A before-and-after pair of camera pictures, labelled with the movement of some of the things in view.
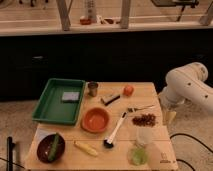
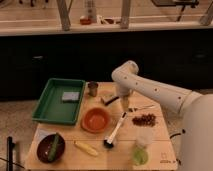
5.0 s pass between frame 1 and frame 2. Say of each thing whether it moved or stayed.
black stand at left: stayed
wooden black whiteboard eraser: stayed
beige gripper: moved
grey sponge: stayed
